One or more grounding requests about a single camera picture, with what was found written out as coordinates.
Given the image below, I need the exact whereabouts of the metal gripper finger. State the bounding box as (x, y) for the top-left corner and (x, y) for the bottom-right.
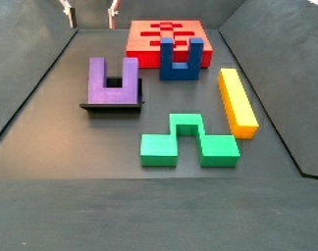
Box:
(59, 0), (77, 28)
(107, 0), (121, 29)

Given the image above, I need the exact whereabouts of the purple U-shaped block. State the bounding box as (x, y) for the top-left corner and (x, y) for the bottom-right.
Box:
(89, 57), (138, 105)

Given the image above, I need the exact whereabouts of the red board with slots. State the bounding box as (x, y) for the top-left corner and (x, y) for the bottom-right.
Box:
(125, 20), (213, 69)

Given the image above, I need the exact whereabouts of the black angled fixture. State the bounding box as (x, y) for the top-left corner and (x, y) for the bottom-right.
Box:
(79, 78), (144, 112)

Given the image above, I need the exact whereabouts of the blue U-shaped block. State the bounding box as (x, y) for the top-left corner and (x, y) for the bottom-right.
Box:
(158, 37), (204, 80)

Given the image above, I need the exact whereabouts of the yellow long block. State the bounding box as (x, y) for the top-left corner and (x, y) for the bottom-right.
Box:
(219, 69), (259, 139)

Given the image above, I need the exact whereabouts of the green zigzag block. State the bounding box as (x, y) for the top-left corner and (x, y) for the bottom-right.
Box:
(140, 114), (240, 168)

